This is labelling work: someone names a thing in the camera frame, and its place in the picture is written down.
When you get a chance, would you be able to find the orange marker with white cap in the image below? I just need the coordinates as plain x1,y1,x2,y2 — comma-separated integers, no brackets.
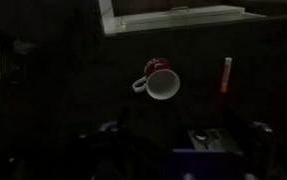
220,56,233,94

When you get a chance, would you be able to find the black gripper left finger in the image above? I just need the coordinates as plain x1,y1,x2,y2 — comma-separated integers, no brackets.
117,104,131,134

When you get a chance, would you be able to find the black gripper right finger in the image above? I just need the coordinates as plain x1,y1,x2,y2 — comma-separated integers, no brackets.
222,103,252,143

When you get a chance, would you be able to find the red mug with white handle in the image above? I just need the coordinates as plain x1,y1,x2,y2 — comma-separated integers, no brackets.
131,57,181,101

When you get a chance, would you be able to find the silver and black toaster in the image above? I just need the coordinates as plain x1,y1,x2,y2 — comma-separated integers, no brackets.
186,127,245,156

